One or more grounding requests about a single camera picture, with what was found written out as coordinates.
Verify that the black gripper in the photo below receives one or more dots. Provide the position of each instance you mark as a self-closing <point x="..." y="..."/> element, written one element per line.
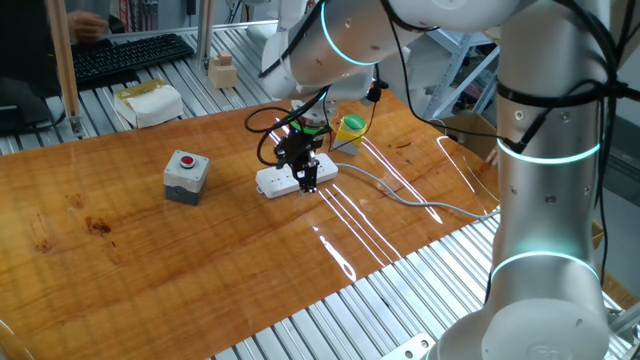
<point x="300" y="145"/>

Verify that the white four-socket power strip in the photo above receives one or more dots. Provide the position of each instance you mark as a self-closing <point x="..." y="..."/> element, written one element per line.
<point x="277" y="186"/>

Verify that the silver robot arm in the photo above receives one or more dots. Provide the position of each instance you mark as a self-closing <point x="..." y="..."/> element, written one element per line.
<point x="545" y="200"/>

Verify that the person's bare hand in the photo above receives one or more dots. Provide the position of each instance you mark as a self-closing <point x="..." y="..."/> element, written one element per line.
<point x="87" y="27"/>

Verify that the green button yellow box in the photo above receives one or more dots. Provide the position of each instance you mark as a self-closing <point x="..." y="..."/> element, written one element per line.
<point x="350" y="135"/>

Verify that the red button grey box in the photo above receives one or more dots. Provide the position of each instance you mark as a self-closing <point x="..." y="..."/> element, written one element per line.
<point x="185" y="180"/>

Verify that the wooden block puzzle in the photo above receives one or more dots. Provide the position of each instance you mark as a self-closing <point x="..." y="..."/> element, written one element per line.
<point x="222" y="75"/>

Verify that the white machine base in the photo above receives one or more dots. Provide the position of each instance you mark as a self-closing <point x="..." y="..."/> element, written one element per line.
<point x="265" y="32"/>

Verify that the white cardboard box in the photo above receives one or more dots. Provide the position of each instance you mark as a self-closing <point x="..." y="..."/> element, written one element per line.
<point x="150" y="105"/>

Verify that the wood-grain table mat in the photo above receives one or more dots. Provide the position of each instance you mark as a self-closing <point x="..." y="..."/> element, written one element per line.
<point x="150" y="260"/>

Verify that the brown cardboard box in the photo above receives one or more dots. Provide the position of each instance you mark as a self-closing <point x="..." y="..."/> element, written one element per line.
<point x="472" y="132"/>

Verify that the black computer keyboard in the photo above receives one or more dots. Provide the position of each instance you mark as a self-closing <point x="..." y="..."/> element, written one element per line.
<point x="125" y="55"/>

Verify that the aluminium upright post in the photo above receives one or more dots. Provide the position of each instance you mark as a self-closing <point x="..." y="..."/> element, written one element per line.
<point x="205" y="30"/>

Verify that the grey metal shelf frame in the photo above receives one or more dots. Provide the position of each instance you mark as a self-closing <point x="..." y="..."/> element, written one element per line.
<point x="462" y="70"/>

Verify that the white metal bracket plate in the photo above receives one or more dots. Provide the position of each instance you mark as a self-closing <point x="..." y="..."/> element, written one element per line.
<point x="407" y="350"/>

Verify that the wooden upright post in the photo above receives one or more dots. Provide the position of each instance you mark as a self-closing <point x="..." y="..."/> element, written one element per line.
<point x="62" y="60"/>

